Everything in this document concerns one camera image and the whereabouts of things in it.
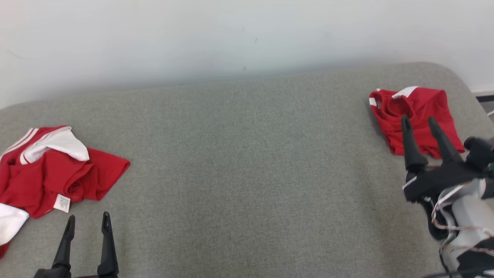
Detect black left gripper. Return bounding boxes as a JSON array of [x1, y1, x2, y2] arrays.
[[33, 211, 120, 278]]

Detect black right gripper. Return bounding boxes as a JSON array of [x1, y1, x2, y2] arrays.
[[401, 115, 487, 203]]

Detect red Bulls 23 shorts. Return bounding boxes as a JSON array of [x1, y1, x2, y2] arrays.
[[369, 86, 465, 159]]

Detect red shirt with white sleeves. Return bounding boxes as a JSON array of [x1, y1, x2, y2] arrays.
[[0, 125, 131, 259]]

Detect grey fabric sofa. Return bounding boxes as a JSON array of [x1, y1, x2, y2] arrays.
[[0, 62, 494, 278]]

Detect thin reddish white wire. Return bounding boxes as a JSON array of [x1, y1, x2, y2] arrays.
[[430, 185, 494, 256]]

